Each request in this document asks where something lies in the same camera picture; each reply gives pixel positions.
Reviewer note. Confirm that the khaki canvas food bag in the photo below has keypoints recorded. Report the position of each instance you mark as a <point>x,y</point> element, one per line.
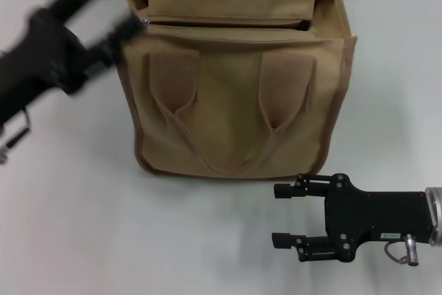
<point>235,108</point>

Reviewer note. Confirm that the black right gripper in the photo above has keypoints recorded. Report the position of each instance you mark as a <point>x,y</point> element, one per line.
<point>380,215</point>

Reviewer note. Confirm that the silver metal zipper pull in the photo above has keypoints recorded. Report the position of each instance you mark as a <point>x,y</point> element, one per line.
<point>141,23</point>

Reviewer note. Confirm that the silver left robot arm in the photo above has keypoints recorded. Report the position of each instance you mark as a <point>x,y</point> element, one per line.
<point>2,157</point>

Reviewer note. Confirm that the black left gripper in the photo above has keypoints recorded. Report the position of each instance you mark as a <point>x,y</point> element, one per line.
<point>41,53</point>

